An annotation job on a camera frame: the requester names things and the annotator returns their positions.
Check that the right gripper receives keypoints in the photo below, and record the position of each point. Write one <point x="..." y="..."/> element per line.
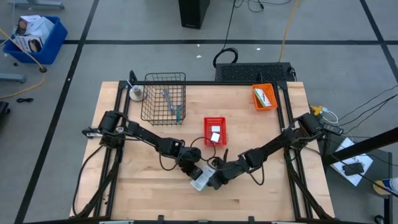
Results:
<point x="230" y="169"/>

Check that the black smartphone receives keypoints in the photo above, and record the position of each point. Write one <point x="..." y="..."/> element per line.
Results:
<point x="353" y="169"/>

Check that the black diagonal beam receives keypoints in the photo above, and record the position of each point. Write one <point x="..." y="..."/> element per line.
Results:
<point x="367" y="144"/>

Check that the grey metal tool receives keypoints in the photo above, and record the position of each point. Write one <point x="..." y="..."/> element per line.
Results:
<point x="168" y="101"/>

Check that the grey metal table foot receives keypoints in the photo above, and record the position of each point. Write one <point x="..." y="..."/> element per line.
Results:
<point x="12" y="78"/>
<point x="37" y="4"/>

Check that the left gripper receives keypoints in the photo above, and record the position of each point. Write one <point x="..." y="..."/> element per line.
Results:
<point x="192" y="167"/>

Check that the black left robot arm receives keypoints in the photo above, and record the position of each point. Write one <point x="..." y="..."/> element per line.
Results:
<point x="146" y="133"/>

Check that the black chair base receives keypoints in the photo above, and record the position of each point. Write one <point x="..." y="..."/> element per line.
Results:
<point x="3" y="110"/>

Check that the orange plastic bin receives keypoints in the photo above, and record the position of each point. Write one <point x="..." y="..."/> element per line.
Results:
<point x="267" y="88"/>

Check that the black speaker box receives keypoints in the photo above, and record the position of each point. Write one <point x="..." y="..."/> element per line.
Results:
<point x="193" y="14"/>

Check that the white blue can yellow cap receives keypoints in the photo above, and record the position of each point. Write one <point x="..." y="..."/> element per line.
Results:
<point x="387" y="186"/>

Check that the yellow plug adapter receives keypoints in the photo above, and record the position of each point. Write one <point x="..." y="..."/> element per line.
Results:
<point x="317" y="110"/>

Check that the white paper sheet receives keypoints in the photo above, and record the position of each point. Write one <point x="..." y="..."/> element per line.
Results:
<point x="367" y="160"/>

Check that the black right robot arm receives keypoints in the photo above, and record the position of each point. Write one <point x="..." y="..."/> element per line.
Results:
<point x="273" y="144"/>

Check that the white box black print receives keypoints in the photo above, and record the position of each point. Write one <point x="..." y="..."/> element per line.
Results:
<point x="29" y="43"/>

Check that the black caster wheel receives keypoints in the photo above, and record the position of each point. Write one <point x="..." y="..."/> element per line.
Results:
<point x="379" y="219"/>

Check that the white box brown print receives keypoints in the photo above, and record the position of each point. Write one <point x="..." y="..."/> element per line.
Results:
<point x="23" y="25"/>

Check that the black perforated computer case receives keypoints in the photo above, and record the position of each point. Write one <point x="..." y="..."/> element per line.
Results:
<point x="252" y="72"/>

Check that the grey cylinder on round base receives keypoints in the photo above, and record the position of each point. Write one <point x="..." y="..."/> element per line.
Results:
<point x="136" y="92"/>

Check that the black round floor plug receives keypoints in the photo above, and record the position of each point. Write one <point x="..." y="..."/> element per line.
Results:
<point x="43" y="69"/>

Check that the white green card reader box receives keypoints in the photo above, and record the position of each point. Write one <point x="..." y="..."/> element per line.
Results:
<point x="203" y="181"/>
<point x="262" y="98"/>

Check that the red plastic bin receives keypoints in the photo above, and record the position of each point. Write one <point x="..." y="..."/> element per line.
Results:
<point x="222" y="124"/>

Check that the blue plastic bin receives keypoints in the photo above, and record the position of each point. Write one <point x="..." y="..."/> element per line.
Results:
<point x="53" y="46"/>

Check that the black aluminium frame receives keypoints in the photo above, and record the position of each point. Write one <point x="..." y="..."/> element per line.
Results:
<point x="202" y="83"/>

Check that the dark grey side table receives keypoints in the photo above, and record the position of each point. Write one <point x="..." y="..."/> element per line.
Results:
<point x="382" y="165"/>

